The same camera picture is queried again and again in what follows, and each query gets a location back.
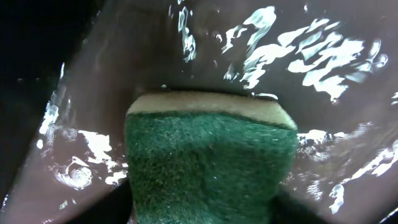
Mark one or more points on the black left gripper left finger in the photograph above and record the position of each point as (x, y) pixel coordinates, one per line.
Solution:
(113, 208)

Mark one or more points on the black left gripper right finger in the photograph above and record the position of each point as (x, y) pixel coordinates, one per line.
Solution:
(289, 210)

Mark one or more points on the green and yellow sponge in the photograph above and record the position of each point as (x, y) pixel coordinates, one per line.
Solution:
(200, 157)

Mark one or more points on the black water tray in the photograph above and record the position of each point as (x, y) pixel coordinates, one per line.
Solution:
(70, 70)

